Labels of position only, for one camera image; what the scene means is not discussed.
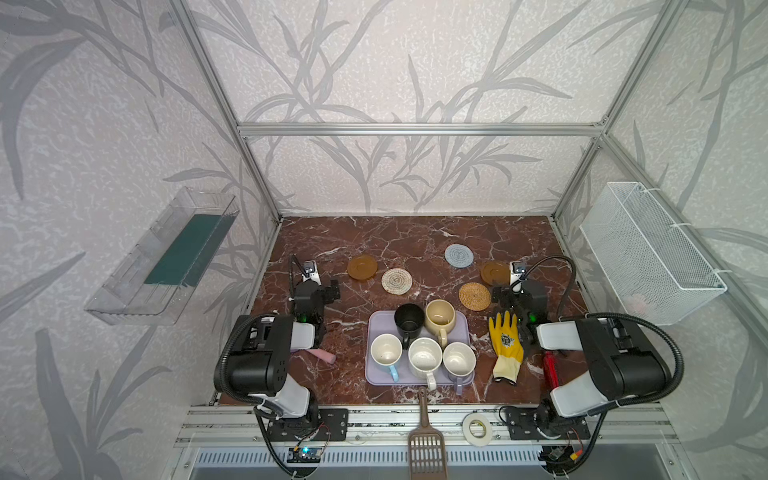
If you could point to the white mug lavender handle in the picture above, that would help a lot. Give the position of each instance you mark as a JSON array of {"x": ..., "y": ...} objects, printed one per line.
[{"x": 459, "y": 360}]

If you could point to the white tape roll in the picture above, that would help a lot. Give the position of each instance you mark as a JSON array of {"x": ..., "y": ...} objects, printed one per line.
[{"x": 477, "y": 430}]

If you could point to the white woven coaster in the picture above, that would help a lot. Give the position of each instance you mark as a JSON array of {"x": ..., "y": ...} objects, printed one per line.
[{"x": 397, "y": 281}]

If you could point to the right electronics board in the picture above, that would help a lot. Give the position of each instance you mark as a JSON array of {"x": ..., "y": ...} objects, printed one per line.
[{"x": 560, "y": 454}]

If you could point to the left electronics board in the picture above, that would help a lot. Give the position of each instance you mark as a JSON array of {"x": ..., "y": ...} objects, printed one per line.
[{"x": 304, "y": 455}]

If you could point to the beige mug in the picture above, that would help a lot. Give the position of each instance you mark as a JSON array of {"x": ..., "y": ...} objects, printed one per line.
[{"x": 440, "y": 320}]

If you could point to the tan wicker coaster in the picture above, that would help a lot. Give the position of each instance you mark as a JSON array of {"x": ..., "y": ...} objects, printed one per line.
[{"x": 475, "y": 296}]

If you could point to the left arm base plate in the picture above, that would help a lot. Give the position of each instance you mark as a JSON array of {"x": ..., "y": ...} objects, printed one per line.
[{"x": 325, "y": 424}]

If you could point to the pink cylinder piece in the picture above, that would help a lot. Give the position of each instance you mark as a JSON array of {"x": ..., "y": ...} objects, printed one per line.
[{"x": 323, "y": 355}]

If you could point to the black mug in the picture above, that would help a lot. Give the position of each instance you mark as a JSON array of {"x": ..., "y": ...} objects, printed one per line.
[{"x": 409, "y": 320}]

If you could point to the white mug cream handle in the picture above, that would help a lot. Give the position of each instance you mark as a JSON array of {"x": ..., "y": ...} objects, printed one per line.
[{"x": 425, "y": 357}]

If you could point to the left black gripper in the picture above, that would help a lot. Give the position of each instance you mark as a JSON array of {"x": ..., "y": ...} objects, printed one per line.
[{"x": 318, "y": 291}]

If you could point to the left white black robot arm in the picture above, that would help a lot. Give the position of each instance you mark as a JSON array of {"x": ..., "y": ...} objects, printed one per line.
[{"x": 253, "y": 367}]

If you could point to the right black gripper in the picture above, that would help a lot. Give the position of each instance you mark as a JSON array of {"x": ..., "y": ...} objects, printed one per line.
[{"x": 519, "y": 295}]

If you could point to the yellow work glove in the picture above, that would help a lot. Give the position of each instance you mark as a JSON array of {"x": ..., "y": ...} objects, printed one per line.
[{"x": 504, "y": 335}]

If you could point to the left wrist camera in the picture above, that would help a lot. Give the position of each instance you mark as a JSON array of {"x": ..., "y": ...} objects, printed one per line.
[{"x": 310, "y": 272}]

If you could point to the brown slotted scoop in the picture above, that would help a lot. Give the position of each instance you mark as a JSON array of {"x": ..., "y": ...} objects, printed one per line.
[{"x": 426, "y": 448}]

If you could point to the clear plastic wall bin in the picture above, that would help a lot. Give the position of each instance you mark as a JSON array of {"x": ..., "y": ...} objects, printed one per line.
[{"x": 124, "y": 298}]

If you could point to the amber brown coaster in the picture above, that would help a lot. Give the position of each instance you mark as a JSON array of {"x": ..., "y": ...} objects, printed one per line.
[{"x": 362, "y": 267}]

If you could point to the red black tool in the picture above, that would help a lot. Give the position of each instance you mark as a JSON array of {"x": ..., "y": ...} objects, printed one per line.
[{"x": 550, "y": 370}]

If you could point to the white wire basket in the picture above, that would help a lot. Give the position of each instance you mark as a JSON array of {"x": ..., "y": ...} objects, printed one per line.
[{"x": 653, "y": 267}]

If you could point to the white mug blue handle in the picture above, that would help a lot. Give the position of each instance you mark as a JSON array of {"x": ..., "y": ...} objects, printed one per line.
[{"x": 386, "y": 351}]

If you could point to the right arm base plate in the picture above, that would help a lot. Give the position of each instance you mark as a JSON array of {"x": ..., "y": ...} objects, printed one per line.
[{"x": 542, "y": 423}]

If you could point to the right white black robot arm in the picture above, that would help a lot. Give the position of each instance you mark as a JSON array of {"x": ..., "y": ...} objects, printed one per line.
[{"x": 628, "y": 359}]

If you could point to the grey round coaster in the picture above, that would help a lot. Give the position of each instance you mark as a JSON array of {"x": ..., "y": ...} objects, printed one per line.
[{"x": 459, "y": 256}]

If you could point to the lavender plastic tray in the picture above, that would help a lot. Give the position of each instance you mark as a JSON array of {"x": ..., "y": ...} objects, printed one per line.
[{"x": 383, "y": 322}]

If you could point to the electronics board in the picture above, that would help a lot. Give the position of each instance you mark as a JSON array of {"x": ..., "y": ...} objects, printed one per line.
[
  {"x": 304, "y": 455},
  {"x": 560, "y": 454}
]

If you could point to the dark brown coaster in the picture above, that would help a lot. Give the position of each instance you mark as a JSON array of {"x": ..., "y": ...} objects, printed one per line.
[{"x": 495, "y": 273}]

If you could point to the green flat sheet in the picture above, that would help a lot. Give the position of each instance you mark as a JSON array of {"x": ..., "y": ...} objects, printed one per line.
[{"x": 186, "y": 260}]

